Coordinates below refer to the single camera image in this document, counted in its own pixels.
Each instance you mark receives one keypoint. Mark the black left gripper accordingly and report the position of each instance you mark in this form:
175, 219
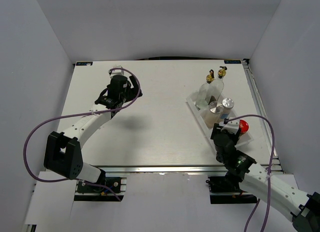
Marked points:
133, 91

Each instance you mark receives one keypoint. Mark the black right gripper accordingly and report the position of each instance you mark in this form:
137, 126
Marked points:
217, 129

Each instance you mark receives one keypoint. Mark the red cap sauce jar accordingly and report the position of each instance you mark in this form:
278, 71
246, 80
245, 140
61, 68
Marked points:
244, 127

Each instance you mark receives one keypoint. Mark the silver cone cap grinder bottle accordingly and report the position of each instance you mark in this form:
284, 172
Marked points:
213, 114

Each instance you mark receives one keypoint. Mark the silver lid shaker bottle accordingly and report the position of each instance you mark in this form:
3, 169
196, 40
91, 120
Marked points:
228, 105

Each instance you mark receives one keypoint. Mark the clear round glass oil bottle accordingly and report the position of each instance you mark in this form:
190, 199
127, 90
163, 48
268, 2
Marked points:
201, 101

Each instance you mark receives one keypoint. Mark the square glass bottle gold spout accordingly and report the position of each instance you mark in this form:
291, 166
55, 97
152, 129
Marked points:
216, 87

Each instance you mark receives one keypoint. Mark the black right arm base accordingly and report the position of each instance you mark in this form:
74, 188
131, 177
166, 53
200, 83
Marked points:
224, 190

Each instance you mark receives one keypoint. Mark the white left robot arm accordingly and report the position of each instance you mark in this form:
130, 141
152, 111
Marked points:
63, 153

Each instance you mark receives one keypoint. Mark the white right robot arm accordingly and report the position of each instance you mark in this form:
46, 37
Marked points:
302, 209

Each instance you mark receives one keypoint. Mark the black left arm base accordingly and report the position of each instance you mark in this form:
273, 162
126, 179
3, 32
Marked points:
111, 188

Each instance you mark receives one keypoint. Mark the blue sticker on left corner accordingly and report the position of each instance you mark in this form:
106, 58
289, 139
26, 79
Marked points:
84, 63

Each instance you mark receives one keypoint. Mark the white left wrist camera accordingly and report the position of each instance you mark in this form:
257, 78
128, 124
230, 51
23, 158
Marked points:
116, 70

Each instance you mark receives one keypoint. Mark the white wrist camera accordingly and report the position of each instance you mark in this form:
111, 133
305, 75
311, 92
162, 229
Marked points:
116, 70
230, 125

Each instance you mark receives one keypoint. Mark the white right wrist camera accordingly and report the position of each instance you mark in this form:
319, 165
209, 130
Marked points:
230, 125

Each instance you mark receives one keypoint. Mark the aluminium table right rail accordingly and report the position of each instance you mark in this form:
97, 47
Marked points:
276, 165

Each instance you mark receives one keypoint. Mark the aluminium table rail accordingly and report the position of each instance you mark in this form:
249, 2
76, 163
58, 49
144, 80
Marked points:
164, 169
276, 165

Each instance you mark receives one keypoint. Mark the aluminium table front rail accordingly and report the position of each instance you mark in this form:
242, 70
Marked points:
164, 169

